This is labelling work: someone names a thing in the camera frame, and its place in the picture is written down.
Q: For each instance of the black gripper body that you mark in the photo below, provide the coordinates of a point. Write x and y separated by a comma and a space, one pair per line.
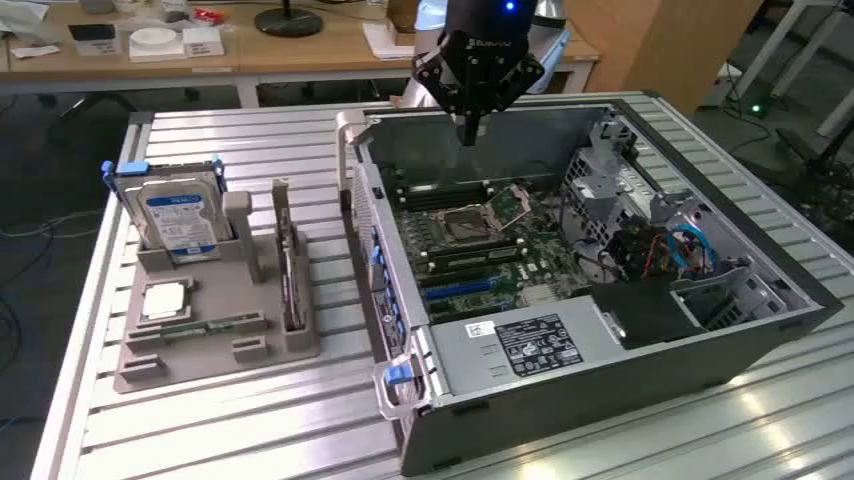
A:
483, 60

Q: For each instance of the graphics card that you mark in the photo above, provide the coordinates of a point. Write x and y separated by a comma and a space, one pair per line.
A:
294, 280

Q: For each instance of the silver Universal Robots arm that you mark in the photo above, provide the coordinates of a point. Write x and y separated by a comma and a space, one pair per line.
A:
427, 80

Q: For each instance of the white paper stack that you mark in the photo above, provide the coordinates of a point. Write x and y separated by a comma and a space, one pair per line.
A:
387, 42

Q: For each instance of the wooden desk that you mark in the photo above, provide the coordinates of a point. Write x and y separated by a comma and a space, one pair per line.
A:
301, 55

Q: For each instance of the wooden cabinet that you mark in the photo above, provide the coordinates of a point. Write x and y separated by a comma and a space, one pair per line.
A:
668, 45

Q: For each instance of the black round lamp base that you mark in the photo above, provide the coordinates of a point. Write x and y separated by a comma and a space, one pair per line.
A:
289, 24

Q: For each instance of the metal drive cage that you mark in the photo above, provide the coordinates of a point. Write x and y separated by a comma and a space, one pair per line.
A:
601, 190

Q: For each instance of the open socket cover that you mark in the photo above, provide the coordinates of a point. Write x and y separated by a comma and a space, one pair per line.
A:
510, 205

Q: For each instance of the green motherboard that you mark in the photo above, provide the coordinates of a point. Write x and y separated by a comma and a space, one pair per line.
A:
534, 240

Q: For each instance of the small white box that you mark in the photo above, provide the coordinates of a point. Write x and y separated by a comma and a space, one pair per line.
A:
202, 42

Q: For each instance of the green lit power strip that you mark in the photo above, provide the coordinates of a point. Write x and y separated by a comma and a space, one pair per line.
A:
757, 108

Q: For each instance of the red package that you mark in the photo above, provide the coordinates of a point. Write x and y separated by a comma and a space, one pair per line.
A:
209, 16

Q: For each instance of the RAM stick with label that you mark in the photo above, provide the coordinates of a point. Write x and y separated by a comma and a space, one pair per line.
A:
474, 257

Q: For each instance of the white round part on box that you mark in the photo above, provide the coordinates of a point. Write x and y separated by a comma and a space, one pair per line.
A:
157, 42

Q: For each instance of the black floor stand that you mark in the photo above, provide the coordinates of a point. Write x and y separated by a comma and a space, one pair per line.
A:
797, 145

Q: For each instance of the blue expansion slot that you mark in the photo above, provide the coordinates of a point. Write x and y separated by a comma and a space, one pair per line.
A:
461, 290

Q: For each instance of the hard disk blue label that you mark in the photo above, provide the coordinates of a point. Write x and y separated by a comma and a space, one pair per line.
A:
177, 220

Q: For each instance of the blue disk caddy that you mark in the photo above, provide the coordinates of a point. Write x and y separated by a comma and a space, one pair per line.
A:
130, 169

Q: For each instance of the white box black lid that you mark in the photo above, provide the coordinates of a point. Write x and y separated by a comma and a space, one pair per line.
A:
95, 37

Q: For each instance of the black office chair base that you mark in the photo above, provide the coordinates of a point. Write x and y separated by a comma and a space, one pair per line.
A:
87, 107

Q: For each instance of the metal disk bay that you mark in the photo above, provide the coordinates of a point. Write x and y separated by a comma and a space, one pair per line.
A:
728, 300

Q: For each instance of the grey parts rack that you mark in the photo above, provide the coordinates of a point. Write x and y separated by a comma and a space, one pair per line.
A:
221, 295

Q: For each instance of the grey power supply unit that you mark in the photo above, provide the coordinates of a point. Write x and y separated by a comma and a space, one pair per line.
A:
467, 360

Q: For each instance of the white paper slip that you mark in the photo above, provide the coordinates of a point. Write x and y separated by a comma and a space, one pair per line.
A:
34, 51

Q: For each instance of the silver CPU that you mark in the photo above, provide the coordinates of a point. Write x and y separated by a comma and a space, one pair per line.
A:
163, 300

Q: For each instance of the green RAM stick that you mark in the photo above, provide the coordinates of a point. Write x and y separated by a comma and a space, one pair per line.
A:
201, 327

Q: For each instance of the black open PC case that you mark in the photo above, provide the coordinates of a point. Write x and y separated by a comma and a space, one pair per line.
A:
601, 415

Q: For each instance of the white table frame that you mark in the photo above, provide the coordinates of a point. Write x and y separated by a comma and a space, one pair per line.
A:
794, 45

